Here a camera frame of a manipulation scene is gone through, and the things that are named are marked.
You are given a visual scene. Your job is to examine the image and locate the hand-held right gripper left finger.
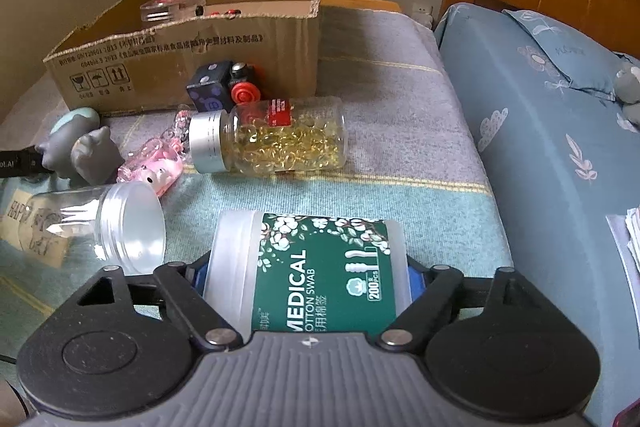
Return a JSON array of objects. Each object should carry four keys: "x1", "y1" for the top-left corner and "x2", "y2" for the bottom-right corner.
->
[{"x1": 75, "y1": 256, "x2": 248, "y2": 356}]

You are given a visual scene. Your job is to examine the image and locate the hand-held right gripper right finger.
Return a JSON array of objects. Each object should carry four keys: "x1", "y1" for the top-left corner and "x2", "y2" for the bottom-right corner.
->
[{"x1": 377, "y1": 256, "x2": 528, "y2": 354}]

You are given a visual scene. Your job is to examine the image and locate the teal oval toy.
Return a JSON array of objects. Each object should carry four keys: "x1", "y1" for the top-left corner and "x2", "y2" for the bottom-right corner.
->
[{"x1": 37, "y1": 107, "x2": 102, "y2": 172}]

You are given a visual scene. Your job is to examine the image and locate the clear plastic jar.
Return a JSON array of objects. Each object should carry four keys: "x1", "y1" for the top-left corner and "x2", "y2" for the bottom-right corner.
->
[{"x1": 0, "y1": 182, "x2": 167, "y2": 277}]

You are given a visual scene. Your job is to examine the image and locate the cotton swab box green label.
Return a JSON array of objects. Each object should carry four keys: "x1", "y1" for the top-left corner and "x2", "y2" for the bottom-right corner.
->
[{"x1": 202, "y1": 209, "x2": 408, "y2": 339}]

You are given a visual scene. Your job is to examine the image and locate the pink clear toy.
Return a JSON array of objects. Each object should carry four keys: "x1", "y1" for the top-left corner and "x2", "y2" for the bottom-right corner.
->
[{"x1": 117, "y1": 104, "x2": 194, "y2": 197}]

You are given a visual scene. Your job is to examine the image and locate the gold foil item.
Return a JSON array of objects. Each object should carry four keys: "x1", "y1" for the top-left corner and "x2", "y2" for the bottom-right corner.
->
[{"x1": 189, "y1": 97, "x2": 349, "y2": 174}]

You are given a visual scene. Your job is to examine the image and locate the brown cardboard box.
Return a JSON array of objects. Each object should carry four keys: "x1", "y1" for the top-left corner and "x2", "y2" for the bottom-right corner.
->
[{"x1": 42, "y1": 0, "x2": 322, "y2": 114}]

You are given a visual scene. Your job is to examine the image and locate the bed with blue floral sheet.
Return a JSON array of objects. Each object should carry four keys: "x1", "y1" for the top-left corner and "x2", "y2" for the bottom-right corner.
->
[{"x1": 434, "y1": 2, "x2": 640, "y2": 427}]

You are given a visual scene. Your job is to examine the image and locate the stack of papers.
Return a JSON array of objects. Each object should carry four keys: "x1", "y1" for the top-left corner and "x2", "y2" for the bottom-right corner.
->
[{"x1": 606, "y1": 204, "x2": 640, "y2": 294}]

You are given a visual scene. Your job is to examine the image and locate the pink glossy item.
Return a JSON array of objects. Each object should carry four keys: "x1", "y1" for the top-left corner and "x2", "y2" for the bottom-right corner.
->
[{"x1": 612, "y1": 394, "x2": 640, "y2": 427}]

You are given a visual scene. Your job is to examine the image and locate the blue floral pillow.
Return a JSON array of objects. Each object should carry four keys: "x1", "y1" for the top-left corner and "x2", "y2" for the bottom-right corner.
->
[{"x1": 502, "y1": 9, "x2": 640, "y2": 102}]

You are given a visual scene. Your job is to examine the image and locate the wooden nightstand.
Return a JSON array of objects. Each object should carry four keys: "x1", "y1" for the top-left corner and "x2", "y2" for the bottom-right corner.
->
[{"x1": 320, "y1": 0, "x2": 403, "y2": 14}]

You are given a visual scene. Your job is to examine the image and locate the grey plush toy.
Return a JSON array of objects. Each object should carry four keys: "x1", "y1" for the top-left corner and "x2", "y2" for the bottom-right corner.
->
[{"x1": 612, "y1": 57, "x2": 640, "y2": 126}]

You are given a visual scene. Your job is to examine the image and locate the white wall socket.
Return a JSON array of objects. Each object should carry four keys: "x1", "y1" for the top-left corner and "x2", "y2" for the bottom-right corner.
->
[{"x1": 411, "y1": 3, "x2": 434, "y2": 28}]

